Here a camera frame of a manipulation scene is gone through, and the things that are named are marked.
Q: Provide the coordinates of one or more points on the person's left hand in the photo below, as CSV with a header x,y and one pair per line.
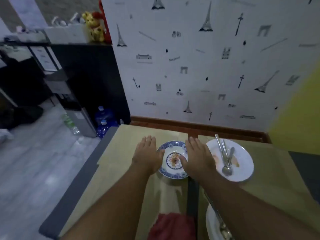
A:
x,y
147,157

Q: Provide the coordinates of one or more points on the person's right hand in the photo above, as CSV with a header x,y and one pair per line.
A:
x,y
200,162

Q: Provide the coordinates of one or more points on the blue geometric rim plate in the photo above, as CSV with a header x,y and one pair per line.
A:
x,y
172,159

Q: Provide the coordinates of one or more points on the steel fork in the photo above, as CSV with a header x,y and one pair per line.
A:
x,y
225,149

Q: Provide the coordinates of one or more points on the steel spoon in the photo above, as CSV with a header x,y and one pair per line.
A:
x,y
227,169

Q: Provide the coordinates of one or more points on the white plate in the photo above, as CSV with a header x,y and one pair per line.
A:
x,y
242,157
212,227

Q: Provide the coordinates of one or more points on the pile of steel cutlery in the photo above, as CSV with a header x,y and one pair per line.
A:
x,y
220,222

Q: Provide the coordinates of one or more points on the red cleaning cloth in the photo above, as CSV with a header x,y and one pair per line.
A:
x,y
172,227

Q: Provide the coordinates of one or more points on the person's right forearm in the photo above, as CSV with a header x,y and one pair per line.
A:
x,y
250,212

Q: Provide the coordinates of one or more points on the person's left forearm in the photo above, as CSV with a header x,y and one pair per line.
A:
x,y
112,209

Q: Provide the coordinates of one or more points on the beige woven placemat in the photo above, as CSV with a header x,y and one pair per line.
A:
x,y
120,147
295,194
265,152
165,197

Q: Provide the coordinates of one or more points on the brown wooden baseboard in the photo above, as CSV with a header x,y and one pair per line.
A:
x,y
200,127

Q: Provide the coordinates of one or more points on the silver water dispenser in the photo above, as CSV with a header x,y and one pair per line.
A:
x,y
82,119

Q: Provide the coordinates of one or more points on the green label plastic bottle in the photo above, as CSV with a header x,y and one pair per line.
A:
x,y
70,123

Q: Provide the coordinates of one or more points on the black bag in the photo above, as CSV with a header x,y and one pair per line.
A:
x,y
22,117

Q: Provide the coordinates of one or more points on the gold lucky cat figurine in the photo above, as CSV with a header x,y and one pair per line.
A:
x,y
95,29

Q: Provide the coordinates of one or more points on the red ornament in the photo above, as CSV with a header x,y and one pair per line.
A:
x,y
106,24

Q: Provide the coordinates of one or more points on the black shelf unit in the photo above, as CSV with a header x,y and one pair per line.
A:
x,y
22,79

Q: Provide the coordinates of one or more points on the white box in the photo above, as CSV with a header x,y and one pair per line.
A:
x,y
67,33

